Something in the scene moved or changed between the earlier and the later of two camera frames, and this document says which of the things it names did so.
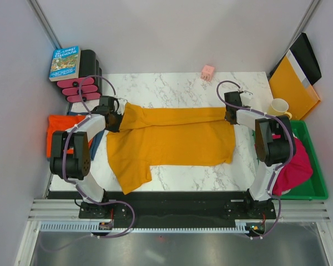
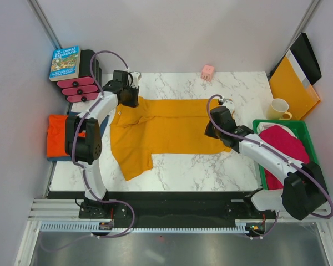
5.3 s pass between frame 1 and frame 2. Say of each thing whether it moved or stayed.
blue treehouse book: stayed
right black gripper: moved
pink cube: stayed
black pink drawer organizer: stayed
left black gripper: moved
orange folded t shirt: stayed
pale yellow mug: stayed
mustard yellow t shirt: moved
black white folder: stayed
